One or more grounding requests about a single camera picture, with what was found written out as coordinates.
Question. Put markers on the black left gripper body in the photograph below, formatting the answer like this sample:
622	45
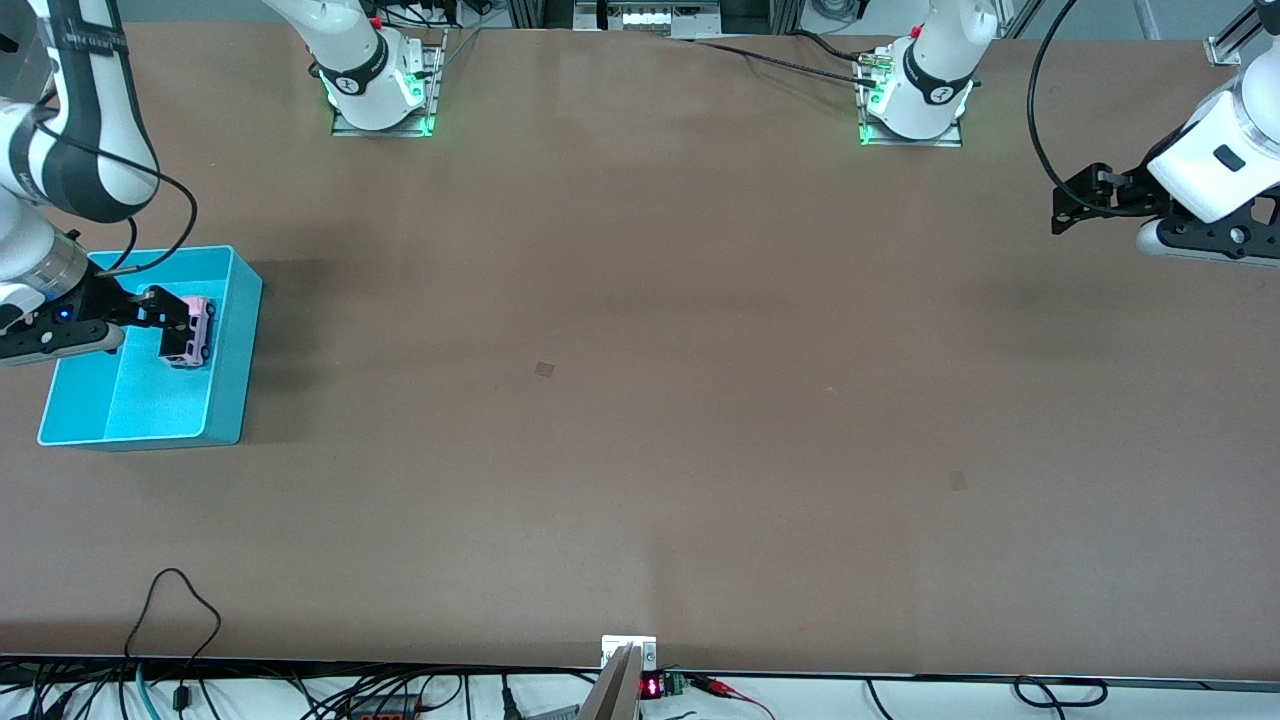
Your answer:
1128	192

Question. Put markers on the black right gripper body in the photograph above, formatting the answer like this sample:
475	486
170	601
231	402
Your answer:
101	298

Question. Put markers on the pink jeep toy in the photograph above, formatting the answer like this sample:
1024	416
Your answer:
203	330

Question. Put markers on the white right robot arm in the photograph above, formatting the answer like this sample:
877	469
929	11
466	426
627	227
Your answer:
350	50

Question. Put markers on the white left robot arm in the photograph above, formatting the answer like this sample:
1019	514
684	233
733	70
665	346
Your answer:
935	70

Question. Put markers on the teal plastic bin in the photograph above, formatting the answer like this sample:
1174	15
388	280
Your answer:
140	400

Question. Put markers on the aluminium corner extrusion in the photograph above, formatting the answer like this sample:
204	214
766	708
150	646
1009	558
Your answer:
1230	40

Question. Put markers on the orange black power strip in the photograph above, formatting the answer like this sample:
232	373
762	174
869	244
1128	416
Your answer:
385	714

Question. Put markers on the red digit display module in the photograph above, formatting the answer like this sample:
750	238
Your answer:
650	687

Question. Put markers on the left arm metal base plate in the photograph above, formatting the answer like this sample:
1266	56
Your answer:
910	142

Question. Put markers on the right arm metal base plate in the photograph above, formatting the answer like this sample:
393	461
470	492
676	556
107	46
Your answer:
385	128

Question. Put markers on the metal frame with equipment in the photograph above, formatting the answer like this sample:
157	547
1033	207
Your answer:
650	18

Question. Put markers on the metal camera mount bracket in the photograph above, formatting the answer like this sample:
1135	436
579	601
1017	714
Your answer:
630	648

